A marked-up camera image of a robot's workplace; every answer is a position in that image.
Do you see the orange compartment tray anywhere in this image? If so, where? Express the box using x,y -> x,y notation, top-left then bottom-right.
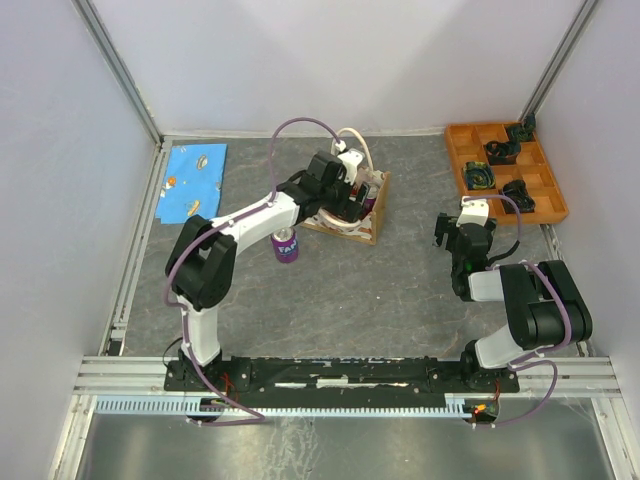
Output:
444,122 -> 569,224

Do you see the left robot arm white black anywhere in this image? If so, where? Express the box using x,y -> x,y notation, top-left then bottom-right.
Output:
165,149 -> 369,390

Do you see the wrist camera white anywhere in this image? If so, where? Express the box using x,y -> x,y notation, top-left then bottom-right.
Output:
333,141 -> 365,185
456,196 -> 490,227

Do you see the aluminium frame rail front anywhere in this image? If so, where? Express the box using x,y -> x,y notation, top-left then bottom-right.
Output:
74,356 -> 622,399

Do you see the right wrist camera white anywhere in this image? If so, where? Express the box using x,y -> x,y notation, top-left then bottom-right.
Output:
456,196 -> 490,227

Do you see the blue slotted cable duct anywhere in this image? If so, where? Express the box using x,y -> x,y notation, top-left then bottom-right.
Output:
93,392 -> 473,418

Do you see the black rolled sock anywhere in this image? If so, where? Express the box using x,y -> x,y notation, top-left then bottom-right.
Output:
484,140 -> 521,166
500,179 -> 536,213

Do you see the dark green sock back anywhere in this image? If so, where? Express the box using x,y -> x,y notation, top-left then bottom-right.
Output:
505,112 -> 536,143

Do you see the patterned canvas bag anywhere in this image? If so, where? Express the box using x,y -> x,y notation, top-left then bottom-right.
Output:
302,127 -> 392,245

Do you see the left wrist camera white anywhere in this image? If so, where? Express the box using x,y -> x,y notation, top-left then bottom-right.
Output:
333,141 -> 365,185

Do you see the black rolled sock centre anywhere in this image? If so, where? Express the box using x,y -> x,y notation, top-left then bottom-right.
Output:
484,140 -> 521,166

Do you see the blue yellow rolled sock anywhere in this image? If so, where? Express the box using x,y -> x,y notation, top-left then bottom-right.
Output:
462,161 -> 496,191

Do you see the black rolled sock front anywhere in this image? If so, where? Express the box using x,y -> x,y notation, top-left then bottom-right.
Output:
500,179 -> 536,213

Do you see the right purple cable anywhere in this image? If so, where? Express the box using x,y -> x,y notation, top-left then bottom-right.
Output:
461,194 -> 574,430

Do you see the blue patterned cloth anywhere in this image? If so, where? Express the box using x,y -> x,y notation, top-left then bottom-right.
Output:
155,143 -> 227,225

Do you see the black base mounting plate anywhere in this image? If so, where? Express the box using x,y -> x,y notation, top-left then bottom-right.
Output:
163,353 -> 521,412

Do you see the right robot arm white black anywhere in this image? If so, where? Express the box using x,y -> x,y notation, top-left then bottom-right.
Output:
434,213 -> 593,391

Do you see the purple Fanta can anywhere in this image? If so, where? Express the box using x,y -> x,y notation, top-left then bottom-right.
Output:
364,197 -> 377,212
270,227 -> 299,263

